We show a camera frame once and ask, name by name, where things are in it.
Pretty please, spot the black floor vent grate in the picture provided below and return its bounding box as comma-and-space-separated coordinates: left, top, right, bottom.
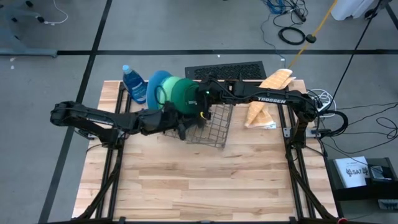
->
185, 61, 267, 81

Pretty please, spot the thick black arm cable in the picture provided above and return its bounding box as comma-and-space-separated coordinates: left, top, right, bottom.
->
320, 109, 349, 138

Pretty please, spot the light green plate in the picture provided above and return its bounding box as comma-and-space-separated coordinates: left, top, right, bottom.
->
164, 76, 183, 106

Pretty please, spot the dark green plate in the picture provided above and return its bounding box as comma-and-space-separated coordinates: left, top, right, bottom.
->
170, 77, 200, 115

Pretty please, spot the black aluminium rig frame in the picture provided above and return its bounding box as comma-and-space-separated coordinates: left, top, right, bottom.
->
74, 81, 338, 222

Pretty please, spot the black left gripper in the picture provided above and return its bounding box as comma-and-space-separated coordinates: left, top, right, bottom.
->
141, 105, 206, 141

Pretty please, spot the white power strip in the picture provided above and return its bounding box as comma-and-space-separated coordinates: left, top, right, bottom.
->
307, 88, 334, 118

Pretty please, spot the black hanging cable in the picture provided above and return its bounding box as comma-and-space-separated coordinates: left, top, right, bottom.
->
323, 0, 385, 113

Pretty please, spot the yellow hanging cable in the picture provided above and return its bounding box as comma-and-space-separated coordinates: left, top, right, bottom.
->
287, 0, 339, 70

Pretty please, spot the black box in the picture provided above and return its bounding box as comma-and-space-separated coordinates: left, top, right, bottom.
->
326, 157, 398, 202

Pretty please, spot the coiled black cable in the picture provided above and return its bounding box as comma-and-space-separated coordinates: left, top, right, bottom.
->
277, 26, 307, 46

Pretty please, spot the blue dish soap bottle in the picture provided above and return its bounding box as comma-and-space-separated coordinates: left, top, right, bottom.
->
121, 64, 148, 105

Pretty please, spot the grey wire dish rack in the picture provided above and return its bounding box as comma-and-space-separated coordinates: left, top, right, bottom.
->
162, 103, 234, 149

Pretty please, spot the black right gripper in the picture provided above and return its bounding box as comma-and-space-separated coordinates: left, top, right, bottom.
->
194, 81, 220, 121

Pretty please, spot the blue floor cable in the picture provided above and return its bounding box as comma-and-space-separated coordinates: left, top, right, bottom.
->
262, 0, 285, 15

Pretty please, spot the grey desk base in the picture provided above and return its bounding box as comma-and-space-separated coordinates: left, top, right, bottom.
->
0, 0, 59, 59

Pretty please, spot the blue plate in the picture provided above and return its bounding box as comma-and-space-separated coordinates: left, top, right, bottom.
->
145, 70, 174, 110

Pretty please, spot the peach waffle towel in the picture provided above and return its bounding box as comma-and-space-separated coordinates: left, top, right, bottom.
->
244, 68, 297, 129

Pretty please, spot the white printed booklet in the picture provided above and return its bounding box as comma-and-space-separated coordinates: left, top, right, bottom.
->
334, 156, 371, 189

